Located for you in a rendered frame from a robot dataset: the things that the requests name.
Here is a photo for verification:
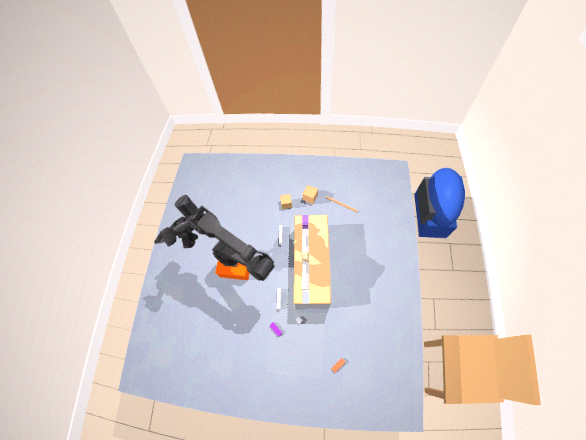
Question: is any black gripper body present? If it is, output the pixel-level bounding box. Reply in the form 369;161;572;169
160;216;193;247

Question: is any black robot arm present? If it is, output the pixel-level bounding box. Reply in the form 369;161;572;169
175;195;275;281

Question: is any small purple block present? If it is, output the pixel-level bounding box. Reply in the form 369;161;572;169
269;322;282;337

